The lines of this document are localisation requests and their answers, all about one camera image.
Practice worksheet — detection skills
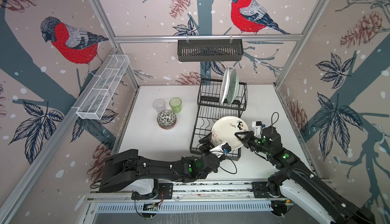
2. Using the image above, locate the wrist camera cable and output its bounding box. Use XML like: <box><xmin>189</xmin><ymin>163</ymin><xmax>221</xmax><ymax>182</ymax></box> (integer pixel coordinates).
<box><xmin>261</xmin><ymin>112</ymin><xmax>280</xmax><ymax>130</ymax></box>
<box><xmin>213</xmin><ymin>150</ymin><xmax>238</xmax><ymax>176</ymax></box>

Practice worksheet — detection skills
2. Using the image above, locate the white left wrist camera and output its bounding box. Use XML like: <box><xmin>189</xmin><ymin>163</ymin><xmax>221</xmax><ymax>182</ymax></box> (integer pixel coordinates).
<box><xmin>209</xmin><ymin>142</ymin><xmax>232</xmax><ymax>158</ymax></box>

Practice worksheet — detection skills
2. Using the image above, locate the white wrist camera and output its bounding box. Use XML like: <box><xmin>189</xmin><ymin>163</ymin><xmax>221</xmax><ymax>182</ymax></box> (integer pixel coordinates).
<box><xmin>252</xmin><ymin>121</ymin><xmax>266</xmax><ymax>137</ymax></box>
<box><xmin>209</xmin><ymin>142</ymin><xmax>232</xmax><ymax>158</ymax></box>

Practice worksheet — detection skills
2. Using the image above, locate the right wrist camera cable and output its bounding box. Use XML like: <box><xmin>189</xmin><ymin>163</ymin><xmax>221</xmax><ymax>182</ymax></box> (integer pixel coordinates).
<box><xmin>261</xmin><ymin>112</ymin><xmax>280</xmax><ymax>130</ymax></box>

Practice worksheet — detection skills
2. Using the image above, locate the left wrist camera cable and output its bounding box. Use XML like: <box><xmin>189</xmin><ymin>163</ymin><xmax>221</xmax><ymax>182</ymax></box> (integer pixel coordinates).
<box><xmin>213</xmin><ymin>150</ymin><xmax>238</xmax><ymax>176</ymax></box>

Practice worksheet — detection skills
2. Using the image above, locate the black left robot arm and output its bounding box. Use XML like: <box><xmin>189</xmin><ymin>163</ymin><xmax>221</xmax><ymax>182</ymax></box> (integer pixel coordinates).
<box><xmin>99</xmin><ymin>133</ymin><xmax>232</xmax><ymax>192</ymax></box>

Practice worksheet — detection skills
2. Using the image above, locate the green glass tumbler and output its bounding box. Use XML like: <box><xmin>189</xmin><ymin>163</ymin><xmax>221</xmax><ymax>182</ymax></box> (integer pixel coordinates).
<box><xmin>169</xmin><ymin>98</ymin><xmax>182</xmax><ymax>113</ymax></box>

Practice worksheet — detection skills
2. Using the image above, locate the black wire dish rack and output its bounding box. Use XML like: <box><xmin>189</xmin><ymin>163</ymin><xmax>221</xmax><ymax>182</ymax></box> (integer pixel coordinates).
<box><xmin>190</xmin><ymin>78</ymin><xmax>247</xmax><ymax>155</ymax></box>

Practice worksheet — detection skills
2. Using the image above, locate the white mesh wall shelf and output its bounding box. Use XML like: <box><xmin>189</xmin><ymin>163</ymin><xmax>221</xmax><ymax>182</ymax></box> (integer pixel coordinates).
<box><xmin>76</xmin><ymin>54</ymin><xmax>130</xmax><ymax>120</ymax></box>

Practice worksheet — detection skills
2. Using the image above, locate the white patterned plate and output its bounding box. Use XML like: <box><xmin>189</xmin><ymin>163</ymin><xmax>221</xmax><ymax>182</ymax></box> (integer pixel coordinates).
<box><xmin>219</xmin><ymin>69</ymin><xmax>231</xmax><ymax>105</ymax></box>

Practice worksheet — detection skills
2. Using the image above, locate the pale green plate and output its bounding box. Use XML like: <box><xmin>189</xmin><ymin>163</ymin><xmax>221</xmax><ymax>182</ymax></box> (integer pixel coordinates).
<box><xmin>226</xmin><ymin>69</ymin><xmax>239</xmax><ymax>105</ymax></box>

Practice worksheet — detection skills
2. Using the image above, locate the horizontal aluminium frame bar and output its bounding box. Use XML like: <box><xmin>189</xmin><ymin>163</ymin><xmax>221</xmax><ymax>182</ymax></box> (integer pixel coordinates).
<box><xmin>114</xmin><ymin>34</ymin><xmax>303</xmax><ymax>44</ymax></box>

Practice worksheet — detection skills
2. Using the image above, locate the pink floral bowl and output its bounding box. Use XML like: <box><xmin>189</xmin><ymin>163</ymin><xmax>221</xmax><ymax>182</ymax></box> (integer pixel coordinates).
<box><xmin>156</xmin><ymin>110</ymin><xmax>177</xmax><ymax>127</ymax></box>

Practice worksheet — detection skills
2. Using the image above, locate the cream plate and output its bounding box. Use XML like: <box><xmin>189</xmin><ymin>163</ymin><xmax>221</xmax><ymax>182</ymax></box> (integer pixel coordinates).
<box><xmin>211</xmin><ymin>116</ymin><xmax>248</xmax><ymax>150</ymax></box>

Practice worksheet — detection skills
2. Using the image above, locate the clear plastic cup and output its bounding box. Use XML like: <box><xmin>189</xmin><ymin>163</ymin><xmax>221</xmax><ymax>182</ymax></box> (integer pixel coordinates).
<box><xmin>153</xmin><ymin>99</ymin><xmax>166</xmax><ymax>114</ymax></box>

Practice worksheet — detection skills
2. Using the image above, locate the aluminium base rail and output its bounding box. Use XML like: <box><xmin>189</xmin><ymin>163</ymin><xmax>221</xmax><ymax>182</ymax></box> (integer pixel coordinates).
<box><xmin>84</xmin><ymin>182</ymin><xmax>294</xmax><ymax>215</ymax></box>

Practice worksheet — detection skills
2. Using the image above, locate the black hanging wall basket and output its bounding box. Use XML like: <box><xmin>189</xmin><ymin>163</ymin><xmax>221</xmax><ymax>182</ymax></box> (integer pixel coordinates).
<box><xmin>177</xmin><ymin>39</ymin><xmax>244</xmax><ymax>62</ymax></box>

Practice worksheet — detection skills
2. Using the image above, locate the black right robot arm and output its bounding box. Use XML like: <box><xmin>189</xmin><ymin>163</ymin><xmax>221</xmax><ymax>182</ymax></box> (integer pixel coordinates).
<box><xmin>235</xmin><ymin>126</ymin><xmax>376</xmax><ymax>224</ymax></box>

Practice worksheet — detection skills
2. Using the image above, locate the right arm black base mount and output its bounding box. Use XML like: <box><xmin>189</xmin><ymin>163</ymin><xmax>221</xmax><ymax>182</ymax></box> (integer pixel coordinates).
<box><xmin>251</xmin><ymin>171</ymin><xmax>288</xmax><ymax>199</ymax></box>

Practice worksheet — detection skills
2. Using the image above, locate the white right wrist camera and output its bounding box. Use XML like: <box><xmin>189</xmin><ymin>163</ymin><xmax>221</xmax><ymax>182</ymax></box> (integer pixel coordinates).
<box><xmin>252</xmin><ymin>121</ymin><xmax>266</xmax><ymax>137</ymax></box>

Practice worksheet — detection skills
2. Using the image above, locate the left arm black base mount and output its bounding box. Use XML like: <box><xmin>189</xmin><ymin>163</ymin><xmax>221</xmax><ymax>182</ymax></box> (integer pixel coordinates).
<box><xmin>131</xmin><ymin>180</ymin><xmax>173</xmax><ymax>200</ymax></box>

